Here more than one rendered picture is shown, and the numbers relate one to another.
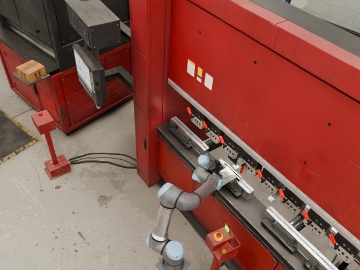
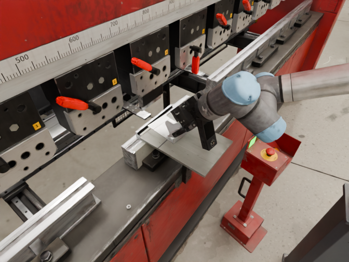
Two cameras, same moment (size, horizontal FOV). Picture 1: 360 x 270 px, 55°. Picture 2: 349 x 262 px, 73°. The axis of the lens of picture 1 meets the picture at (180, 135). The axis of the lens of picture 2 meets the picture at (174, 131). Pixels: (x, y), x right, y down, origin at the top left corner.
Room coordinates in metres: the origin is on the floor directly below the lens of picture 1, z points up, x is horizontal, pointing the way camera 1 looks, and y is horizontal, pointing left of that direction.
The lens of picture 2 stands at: (1.91, 0.22, 1.58)
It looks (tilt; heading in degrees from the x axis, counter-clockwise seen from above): 44 degrees down; 257
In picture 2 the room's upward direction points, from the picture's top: straight up
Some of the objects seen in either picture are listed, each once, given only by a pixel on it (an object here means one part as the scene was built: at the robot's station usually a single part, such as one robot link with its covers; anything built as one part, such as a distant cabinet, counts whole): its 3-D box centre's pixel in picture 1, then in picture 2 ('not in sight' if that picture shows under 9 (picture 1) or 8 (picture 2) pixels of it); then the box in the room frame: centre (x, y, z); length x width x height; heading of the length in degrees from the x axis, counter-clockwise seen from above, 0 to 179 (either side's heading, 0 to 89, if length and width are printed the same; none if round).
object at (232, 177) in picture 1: (216, 177); (186, 140); (1.74, -0.32, 1.00); 0.26 x 0.18 x 0.01; 129
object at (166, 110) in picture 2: (232, 171); (157, 121); (1.82, -0.45, 0.98); 0.20 x 0.03 x 0.03; 39
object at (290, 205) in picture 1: (294, 199); (237, 7); (1.39, -0.79, 1.26); 0.15 x 0.09 x 0.17; 39
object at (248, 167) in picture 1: (252, 161); (183, 36); (1.70, -0.54, 1.26); 0.15 x 0.09 x 0.17; 39
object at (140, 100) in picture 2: (233, 158); (150, 92); (1.84, -0.43, 1.13); 0.10 x 0.02 x 0.10; 39
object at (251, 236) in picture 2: not in sight; (245, 224); (1.30, -0.35, 0.06); 0.25 x 0.20 x 0.12; 121
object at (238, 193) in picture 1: (226, 184); (172, 143); (1.77, -0.41, 0.89); 0.30 x 0.05 x 0.03; 39
